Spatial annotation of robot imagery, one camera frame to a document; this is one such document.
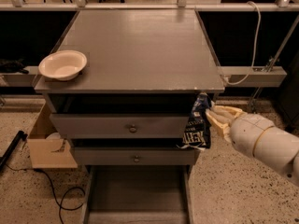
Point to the black object on rail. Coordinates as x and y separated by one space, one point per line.
12 66

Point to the grey middle drawer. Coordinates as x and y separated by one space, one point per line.
141 156

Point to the grey wooden drawer cabinet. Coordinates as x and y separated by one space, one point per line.
137 81

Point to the grey top drawer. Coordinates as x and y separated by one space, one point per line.
81 126

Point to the white bowl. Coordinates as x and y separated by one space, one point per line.
63 65

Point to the black bar on floor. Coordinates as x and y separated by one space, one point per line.
20 136

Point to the grey open bottom drawer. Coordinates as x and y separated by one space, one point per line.
137 195

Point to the cardboard box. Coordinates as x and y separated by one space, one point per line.
47 148

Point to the dark cabinet at right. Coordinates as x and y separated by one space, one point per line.
288 96

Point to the blue chip bag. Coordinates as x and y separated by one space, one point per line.
197 130

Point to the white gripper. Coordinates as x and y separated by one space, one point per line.
247 132

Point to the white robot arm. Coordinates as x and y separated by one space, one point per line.
259 138

